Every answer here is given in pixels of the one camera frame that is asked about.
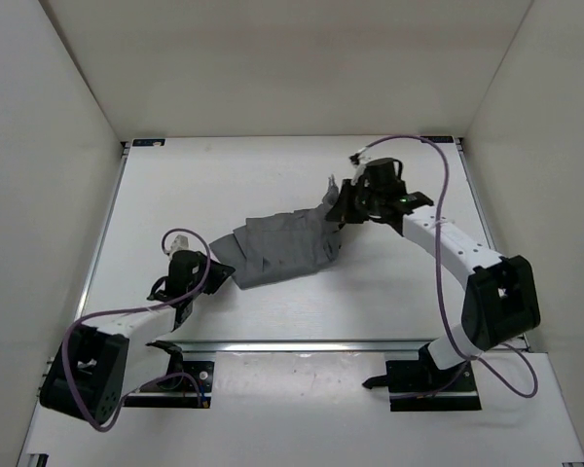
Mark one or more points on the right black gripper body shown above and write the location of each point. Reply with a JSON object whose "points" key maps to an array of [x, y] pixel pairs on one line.
{"points": [[371, 199]]}

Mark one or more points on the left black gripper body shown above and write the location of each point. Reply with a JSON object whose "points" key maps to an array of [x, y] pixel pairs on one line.
{"points": [[193, 284]]}

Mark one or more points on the grey pleated skirt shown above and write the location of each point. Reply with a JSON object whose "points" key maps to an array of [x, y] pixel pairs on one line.
{"points": [[282, 246]]}

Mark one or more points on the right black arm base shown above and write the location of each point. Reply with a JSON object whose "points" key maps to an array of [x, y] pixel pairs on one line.
{"points": [[418, 386]]}

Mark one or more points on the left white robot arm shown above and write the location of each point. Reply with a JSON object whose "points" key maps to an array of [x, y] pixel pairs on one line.
{"points": [[98, 365]]}

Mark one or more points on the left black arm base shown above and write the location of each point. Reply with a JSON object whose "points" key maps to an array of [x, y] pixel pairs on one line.
{"points": [[188, 383]]}

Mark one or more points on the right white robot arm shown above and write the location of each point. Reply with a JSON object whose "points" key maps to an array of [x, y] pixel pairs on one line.
{"points": [[455, 251]]}

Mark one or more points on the right blue corner label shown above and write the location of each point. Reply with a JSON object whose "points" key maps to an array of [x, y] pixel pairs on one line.
{"points": [[441, 139]]}

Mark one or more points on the blue corner label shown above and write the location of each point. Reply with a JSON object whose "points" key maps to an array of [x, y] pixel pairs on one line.
{"points": [[441, 139], [148, 142]]}

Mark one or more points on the left blue corner label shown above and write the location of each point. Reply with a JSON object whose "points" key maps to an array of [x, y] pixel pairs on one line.
{"points": [[148, 142]]}

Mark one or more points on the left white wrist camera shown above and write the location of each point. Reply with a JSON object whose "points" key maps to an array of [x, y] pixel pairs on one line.
{"points": [[180, 243]]}

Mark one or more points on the aluminium front rail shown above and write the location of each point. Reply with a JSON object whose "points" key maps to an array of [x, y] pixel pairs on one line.
{"points": [[300, 346]]}

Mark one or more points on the right aluminium side rail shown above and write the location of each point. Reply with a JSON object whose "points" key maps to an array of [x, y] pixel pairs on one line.
{"points": [[486, 209]]}

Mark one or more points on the aluminium side rail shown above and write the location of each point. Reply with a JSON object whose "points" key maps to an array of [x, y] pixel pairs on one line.
{"points": [[486, 209], [94, 232]]}

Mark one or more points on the left aluminium side rail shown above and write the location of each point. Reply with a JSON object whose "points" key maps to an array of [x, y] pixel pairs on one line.
{"points": [[94, 232]]}

